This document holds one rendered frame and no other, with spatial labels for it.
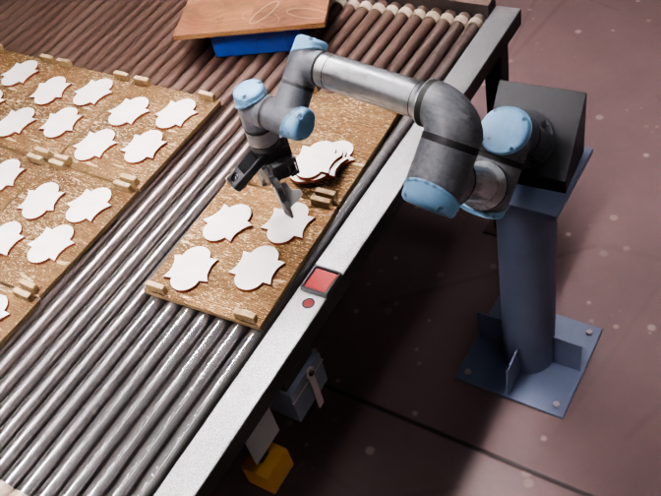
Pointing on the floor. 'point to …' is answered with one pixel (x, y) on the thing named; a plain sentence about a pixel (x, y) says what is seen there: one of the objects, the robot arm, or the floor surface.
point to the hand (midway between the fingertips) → (276, 203)
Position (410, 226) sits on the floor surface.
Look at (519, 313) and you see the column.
